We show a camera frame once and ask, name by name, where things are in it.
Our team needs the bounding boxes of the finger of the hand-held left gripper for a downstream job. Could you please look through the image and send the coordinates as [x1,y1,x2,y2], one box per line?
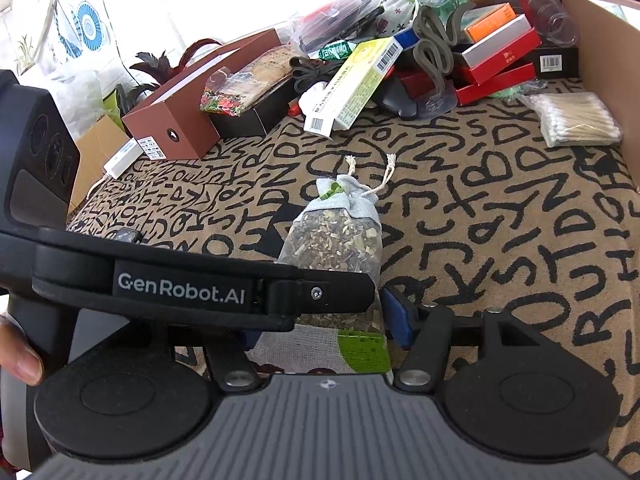
[260,263,377,325]

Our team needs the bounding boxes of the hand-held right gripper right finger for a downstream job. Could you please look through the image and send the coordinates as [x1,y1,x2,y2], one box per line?
[382,289,545,394]

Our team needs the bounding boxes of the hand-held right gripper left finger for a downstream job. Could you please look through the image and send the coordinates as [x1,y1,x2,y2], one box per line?
[172,330,264,391]

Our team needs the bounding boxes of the dried herb drawstring sachet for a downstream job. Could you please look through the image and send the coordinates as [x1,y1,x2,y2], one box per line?
[250,154,397,374]

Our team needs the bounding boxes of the brown cardboard box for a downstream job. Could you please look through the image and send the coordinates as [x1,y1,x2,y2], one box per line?
[559,0,640,108]

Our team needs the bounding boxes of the letter print desktop cloth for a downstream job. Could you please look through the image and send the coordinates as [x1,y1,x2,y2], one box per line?
[67,72,640,480]

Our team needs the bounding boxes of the person's left hand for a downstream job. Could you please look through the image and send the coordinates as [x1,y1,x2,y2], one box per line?
[0,315,44,387]

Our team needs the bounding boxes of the plain cardboard box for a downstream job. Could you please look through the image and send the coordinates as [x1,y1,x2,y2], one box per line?
[69,112,132,207]

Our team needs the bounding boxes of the white power adapter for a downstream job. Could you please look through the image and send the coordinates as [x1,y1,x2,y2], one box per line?
[102,137,144,181]

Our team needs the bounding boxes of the white plastic bag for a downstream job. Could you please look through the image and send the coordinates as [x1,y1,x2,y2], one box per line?
[44,67,107,127]

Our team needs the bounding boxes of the long brown gift box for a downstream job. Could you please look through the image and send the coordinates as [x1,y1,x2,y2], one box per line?
[121,29,284,161]

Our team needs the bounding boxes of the bag of colourful snacks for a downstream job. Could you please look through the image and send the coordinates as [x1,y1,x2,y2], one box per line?
[207,45,302,139]

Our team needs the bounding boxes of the dark grey mouse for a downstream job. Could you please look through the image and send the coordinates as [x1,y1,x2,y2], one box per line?
[379,80,420,122]

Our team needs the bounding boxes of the black elastic band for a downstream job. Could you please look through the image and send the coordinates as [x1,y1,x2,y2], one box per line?
[290,57,347,95]

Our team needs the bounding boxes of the dark red leaf plant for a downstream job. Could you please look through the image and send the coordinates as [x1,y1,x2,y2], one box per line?
[129,37,222,87]

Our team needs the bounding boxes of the clear bag of colourful beads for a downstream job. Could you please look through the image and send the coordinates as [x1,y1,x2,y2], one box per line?
[200,67,252,117]

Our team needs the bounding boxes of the green candy packet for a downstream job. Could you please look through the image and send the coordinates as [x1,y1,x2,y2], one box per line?
[319,40,359,62]

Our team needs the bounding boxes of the flat red box lid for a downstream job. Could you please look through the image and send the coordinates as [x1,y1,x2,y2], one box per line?
[454,60,537,107]

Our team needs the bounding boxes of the cotton swab pack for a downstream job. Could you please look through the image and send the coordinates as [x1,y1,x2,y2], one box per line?
[524,92,624,149]

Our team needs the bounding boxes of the grey elastic band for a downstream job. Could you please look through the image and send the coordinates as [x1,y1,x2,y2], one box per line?
[412,2,474,97]

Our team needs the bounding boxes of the clear plastic case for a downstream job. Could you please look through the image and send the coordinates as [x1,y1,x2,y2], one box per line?
[290,0,385,55]

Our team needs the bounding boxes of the red box with white inside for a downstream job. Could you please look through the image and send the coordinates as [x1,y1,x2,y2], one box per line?
[452,12,544,86]

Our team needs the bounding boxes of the white printed cloth pouch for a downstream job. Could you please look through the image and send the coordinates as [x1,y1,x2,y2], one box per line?
[370,0,427,37]

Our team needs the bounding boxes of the black box with barcode label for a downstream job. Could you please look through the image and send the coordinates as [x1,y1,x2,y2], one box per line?
[525,45,581,79]

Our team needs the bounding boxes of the orange box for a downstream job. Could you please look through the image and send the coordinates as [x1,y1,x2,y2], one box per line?
[462,2,517,44]

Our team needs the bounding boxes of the clear plastic cups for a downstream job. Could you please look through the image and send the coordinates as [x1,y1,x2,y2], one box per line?
[527,0,581,49]

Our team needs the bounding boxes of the blue print wall poster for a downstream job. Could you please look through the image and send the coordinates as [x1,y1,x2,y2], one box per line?
[49,0,117,62]

